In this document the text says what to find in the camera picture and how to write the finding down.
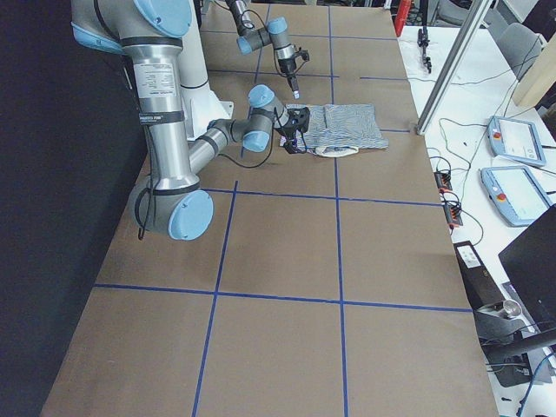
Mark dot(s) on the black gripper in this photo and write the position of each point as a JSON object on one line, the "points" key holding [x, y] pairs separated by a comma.
{"points": [[287, 68], [290, 131]]}

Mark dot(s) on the navy white striped polo shirt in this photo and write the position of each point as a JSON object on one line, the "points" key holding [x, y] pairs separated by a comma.
{"points": [[335, 129]]}

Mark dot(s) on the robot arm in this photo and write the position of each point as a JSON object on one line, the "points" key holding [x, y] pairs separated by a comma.
{"points": [[169, 200], [251, 38]]}

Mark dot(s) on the far teach pendant tablet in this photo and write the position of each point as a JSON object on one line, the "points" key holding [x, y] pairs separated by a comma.
{"points": [[516, 139]]}

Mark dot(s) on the teach pendant tablet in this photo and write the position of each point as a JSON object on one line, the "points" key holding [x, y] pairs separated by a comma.
{"points": [[516, 194], [516, 139]]}

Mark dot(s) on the grey office chair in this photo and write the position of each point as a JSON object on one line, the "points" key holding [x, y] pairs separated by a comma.
{"points": [[520, 46]]}

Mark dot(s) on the near teach pendant tablet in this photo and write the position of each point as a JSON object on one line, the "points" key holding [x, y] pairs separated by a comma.
{"points": [[516, 194]]}

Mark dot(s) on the black box with label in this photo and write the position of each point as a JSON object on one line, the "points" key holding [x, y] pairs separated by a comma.
{"points": [[480, 287]]}

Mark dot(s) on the black monitor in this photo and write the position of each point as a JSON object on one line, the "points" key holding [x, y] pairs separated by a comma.
{"points": [[529, 263]]}

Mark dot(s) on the silver metal cup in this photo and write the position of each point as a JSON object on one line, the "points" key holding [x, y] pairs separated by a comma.
{"points": [[511, 309]]}

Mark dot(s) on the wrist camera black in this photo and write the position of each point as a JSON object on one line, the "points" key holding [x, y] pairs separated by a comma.
{"points": [[302, 54], [298, 119]]}

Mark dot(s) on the aluminium frame post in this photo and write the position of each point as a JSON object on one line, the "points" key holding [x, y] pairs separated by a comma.
{"points": [[466, 33]]}

